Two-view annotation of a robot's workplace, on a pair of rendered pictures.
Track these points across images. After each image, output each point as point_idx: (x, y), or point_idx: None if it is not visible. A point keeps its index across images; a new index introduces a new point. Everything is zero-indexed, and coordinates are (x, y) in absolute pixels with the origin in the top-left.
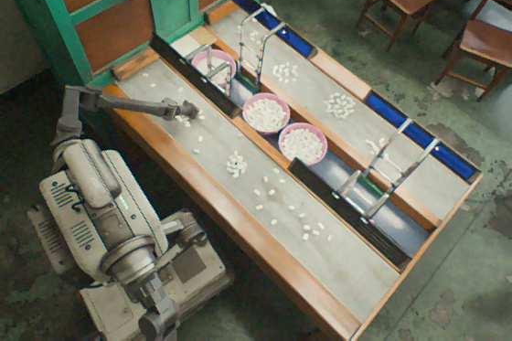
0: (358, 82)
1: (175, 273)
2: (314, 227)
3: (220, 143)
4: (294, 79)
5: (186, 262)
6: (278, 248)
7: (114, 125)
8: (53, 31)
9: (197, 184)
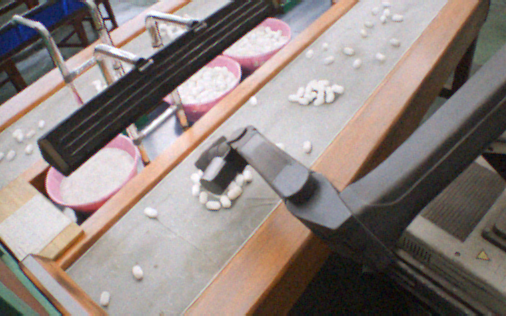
0: (139, 17)
1: (503, 195)
2: (377, 16)
3: (275, 123)
4: (129, 68)
5: (478, 186)
6: (430, 30)
7: None
8: None
9: (380, 122)
